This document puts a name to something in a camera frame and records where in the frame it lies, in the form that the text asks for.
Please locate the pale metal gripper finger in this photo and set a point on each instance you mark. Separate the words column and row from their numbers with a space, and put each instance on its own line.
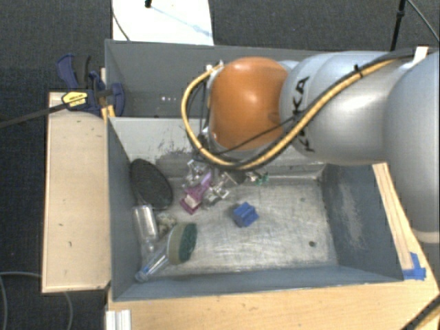
column 217, row 192
column 195, row 172

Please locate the purple and white toy block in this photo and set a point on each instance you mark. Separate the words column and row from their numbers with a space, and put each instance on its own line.
column 192, row 199

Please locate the blue ridged block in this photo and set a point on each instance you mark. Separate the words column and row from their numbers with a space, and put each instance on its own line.
column 244, row 214

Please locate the black oval disc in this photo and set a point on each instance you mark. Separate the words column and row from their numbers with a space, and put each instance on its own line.
column 150, row 183

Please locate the small beige crumpled lump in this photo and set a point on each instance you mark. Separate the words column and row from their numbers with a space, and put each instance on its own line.
column 166, row 222

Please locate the green and beige oval sponge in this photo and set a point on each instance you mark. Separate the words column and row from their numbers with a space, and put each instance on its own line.
column 182, row 243

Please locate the grey metal bin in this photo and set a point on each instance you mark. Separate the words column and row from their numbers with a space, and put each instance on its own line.
column 282, row 218

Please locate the clear plastic bottle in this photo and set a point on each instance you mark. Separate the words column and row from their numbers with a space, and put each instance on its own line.
column 145, row 223

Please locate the clear bottle with blue cap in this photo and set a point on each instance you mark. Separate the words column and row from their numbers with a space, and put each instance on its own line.
column 153, row 263

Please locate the pale wood board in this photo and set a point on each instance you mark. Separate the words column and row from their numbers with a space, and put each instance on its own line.
column 77, row 201

